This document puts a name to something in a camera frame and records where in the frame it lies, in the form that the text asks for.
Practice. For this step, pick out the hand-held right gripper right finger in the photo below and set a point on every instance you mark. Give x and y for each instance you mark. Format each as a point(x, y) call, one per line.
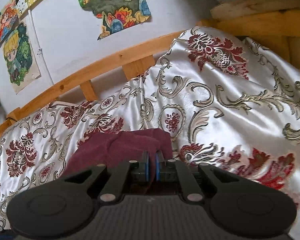
point(158, 166)

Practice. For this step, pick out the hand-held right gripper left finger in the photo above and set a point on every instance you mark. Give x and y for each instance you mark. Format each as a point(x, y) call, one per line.
point(144, 166)

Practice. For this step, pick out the maroon long-sleeved shirt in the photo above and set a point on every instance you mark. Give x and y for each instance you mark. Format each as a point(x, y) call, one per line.
point(130, 142)

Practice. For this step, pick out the white floral satin blanket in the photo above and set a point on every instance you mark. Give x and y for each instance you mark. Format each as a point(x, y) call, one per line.
point(227, 100)

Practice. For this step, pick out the wooden bed frame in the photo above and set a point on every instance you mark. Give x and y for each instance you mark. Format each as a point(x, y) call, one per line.
point(95, 63)

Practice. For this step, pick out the white wall pipe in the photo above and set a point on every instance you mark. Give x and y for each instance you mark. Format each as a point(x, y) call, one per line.
point(41, 52)

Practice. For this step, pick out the landscape painting wall poster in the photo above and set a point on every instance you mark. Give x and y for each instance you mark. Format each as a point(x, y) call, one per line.
point(115, 7)

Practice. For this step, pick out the blond cartoon figure wall poster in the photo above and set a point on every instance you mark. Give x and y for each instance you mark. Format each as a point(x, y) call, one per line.
point(20, 57)

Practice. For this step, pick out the red-haired cartoon figure wall poster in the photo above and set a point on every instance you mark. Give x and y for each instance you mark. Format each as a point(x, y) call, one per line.
point(3, 25)

